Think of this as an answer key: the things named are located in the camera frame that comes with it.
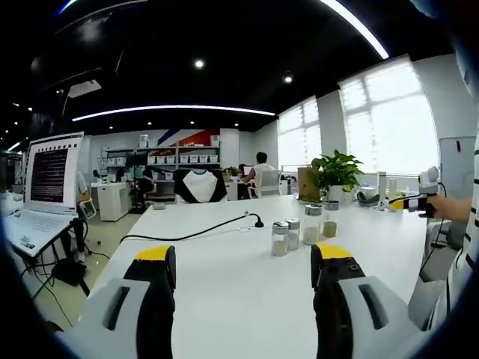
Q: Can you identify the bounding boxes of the person's right hand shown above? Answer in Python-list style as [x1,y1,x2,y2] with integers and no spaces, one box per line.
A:
[418,194,451,220]

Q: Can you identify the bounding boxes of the long ceiling light strip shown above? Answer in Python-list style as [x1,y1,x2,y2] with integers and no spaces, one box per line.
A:
[71,104,277,123]
[321,0,391,61]

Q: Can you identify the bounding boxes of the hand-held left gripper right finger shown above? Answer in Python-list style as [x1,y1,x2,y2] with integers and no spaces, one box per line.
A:
[310,242,428,359]

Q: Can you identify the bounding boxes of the green potted plant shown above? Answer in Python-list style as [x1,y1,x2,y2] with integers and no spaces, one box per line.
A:
[311,150,364,203]

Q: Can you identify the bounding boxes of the white tumbler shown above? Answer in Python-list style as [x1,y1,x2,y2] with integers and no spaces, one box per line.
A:
[376,171,388,203]

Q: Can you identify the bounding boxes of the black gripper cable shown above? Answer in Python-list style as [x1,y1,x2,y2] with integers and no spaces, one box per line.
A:
[421,182,449,271]

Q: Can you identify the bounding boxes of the black gooseneck cable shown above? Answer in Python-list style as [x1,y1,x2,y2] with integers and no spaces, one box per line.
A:
[118,212,265,245]

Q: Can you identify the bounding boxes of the small seasoning bottle beige powder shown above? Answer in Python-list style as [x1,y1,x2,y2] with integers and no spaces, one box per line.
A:
[271,221,290,258]

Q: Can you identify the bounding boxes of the grey headphones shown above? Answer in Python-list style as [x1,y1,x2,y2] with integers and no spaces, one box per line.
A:
[356,188,379,209]

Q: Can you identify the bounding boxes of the white cabinet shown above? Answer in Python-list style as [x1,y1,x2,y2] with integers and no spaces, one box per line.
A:
[91,181,132,222]

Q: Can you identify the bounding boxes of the white laptop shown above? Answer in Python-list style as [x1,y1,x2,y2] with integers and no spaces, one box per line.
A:
[1,131,85,258]

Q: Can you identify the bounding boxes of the white mesh office chair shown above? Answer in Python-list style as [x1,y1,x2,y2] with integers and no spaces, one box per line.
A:
[247,169,283,199]

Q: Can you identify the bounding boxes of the chair with black white shirt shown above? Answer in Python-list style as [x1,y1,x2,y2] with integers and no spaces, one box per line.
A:
[173,168,228,205]

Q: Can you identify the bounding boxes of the grey chair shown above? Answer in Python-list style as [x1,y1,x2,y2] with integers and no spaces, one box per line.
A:
[406,220,465,331]

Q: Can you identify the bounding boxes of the tall seasoning bottle white grains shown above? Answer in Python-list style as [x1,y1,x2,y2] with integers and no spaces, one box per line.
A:
[302,203,323,246]

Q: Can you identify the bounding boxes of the person's striped shirt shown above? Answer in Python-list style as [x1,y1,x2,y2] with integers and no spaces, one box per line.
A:
[426,126,479,337]

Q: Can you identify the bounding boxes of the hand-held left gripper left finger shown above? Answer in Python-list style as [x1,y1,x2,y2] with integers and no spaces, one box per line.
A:
[55,245,177,359]

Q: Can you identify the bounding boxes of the tall seasoning bottle brown powder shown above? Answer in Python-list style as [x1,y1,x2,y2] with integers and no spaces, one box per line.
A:
[322,200,341,239]

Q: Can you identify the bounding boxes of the small seasoning bottle white grains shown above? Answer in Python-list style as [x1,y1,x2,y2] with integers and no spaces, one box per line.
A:
[285,218,302,251]

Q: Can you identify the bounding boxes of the storage shelf with white bins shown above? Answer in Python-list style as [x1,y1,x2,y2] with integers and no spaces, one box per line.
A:
[103,144,222,196]

